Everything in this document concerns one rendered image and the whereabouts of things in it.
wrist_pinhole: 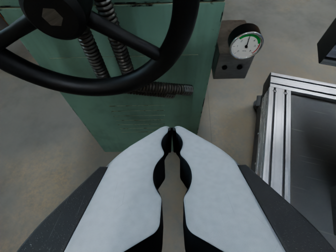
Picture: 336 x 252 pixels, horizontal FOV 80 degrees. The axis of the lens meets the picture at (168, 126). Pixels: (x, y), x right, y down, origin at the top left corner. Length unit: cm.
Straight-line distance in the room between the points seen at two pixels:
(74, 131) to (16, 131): 31
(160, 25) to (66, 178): 83
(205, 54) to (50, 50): 36
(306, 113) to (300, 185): 32
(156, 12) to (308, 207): 73
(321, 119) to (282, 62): 60
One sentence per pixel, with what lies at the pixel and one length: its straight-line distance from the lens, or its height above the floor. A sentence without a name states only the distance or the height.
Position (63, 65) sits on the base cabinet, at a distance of 59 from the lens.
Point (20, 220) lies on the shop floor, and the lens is 113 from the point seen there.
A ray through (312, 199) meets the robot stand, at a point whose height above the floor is 21.
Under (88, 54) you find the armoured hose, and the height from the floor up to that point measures 70.
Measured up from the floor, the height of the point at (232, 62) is 59.
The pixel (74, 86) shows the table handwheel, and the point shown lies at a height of 69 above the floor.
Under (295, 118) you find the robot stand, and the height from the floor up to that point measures 21.
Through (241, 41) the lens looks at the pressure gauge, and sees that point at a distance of 44.
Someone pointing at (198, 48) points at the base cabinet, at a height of 61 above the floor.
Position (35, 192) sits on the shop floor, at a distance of 113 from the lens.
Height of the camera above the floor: 92
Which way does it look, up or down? 60 degrees down
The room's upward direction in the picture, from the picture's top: 3 degrees counter-clockwise
